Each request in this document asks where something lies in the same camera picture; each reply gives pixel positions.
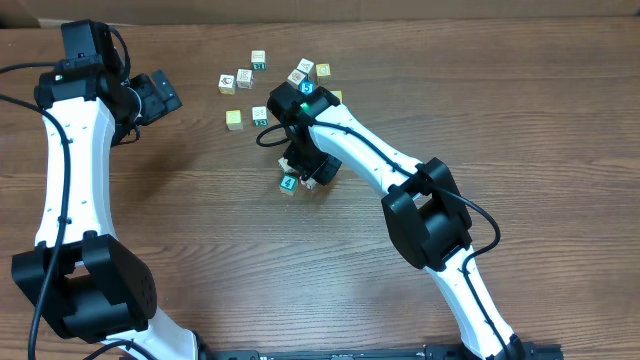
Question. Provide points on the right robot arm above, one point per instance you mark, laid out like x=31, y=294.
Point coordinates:
x=427, y=219

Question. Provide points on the yellow block upper right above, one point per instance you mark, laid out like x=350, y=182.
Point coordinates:
x=323, y=73

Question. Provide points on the yellow block right middle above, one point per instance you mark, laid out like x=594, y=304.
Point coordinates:
x=337, y=94

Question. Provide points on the white block red letter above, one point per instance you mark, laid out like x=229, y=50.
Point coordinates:
x=245, y=79

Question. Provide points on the teal number four block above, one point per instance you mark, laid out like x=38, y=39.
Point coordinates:
x=288, y=184

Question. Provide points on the white block green side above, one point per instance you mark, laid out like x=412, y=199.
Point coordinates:
x=260, y=116

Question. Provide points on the white block plain top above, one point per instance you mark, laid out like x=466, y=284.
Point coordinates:
x=283, y=164

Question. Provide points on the block with green R side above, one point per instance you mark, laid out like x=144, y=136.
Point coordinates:
x=258, y=60

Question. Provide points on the white acorn picture block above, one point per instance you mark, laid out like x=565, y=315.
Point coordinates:
x=227, y=84

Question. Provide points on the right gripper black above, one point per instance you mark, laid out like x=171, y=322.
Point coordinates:
x=315, y=170

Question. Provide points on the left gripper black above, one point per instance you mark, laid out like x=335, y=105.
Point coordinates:
x=163, y=89

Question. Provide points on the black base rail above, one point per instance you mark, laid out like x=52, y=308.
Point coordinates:
x=429, y=352

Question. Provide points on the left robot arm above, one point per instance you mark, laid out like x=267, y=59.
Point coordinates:
x=82, y=281

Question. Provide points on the blue number five block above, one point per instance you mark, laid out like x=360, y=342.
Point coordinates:
x=307, y=87

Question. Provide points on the yellow top wooden block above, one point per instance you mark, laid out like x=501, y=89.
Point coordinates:
x=233, y=120

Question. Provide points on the white block picture top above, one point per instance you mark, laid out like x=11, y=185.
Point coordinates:
x=296, y=77

